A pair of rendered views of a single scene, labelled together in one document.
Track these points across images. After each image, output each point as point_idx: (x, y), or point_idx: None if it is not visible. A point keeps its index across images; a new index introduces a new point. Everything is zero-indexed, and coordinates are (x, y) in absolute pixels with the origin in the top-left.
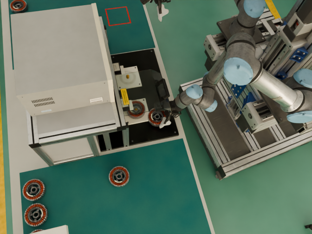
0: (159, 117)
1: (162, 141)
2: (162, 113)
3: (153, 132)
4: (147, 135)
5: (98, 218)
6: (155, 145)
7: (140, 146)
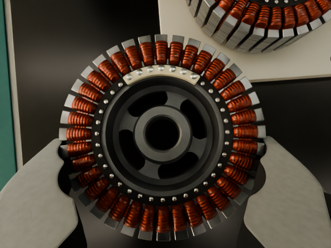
0: (145, 154)
1: (19, 147)
2: (178, 192)
3: (74, 93)
4: (52, 46)
5: None
6: (2, 99)
7: (6, 3)
